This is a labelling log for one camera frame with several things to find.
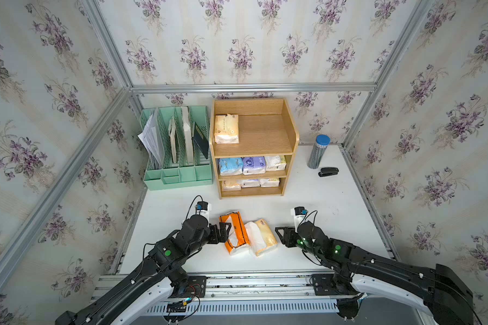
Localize black stapler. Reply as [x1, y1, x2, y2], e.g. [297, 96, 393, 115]
[318, 167, 340, 177]

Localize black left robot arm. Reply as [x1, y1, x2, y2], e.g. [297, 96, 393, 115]
[55, 215, 232, 324]

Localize white tissue pack middle shelf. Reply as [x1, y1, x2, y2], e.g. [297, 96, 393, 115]
[264, 155, 287, 171]

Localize white tissue pack shelf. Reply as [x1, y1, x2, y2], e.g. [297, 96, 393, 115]
[259, 178, 280, 188]
[264, 155, 287, 171]

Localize white tissue pack bottom shelf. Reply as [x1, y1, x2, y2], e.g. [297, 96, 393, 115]
[259, 178, 280, 188]

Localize pencil canister blue lid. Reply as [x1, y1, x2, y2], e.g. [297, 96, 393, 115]
[307, 134, 331, 169]

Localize white folder in organizer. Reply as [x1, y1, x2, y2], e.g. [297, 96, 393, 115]
[181, 106, 194, 165]

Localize wooden three-tier shelf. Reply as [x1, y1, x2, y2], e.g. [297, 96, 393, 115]
[209, 98, 300, 199]

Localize yellow tissue pack bottom shelf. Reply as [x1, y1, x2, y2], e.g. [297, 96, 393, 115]
[221, 180, 241, 192]

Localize beige booklet in organizer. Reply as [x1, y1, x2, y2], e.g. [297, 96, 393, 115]
[168, 117, 178, 164]

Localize black tablet in organizer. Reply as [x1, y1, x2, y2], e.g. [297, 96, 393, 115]
[192, 123, 210, 159]

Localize light blue tissue pack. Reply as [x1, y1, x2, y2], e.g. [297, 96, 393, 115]
[218, 157, 243, 176]

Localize white papers in organizer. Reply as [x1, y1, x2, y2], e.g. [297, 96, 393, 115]
[138, 109, 165, 169]

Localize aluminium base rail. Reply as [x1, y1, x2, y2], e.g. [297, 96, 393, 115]
[81, 269, 440, 325]

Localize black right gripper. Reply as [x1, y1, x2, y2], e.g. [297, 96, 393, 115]
[272, 225, 322, 261]

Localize white-blue tissue pack bottom shelf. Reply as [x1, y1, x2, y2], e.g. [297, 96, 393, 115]
[240, 179, 261, 188]

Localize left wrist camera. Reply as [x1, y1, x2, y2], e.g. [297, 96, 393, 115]
[195, 200, 211, 221]

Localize green desk file organizer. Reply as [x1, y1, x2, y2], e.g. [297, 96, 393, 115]
[140, 106, 213, 191]

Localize purple tissue pack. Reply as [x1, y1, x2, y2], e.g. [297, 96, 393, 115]
[242, 157, 266, 175]

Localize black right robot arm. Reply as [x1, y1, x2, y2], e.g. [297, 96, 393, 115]
[275, 221, 480, 324]

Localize orange tissue pack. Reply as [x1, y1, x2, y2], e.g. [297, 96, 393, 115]
[219, 211, 251, 256]

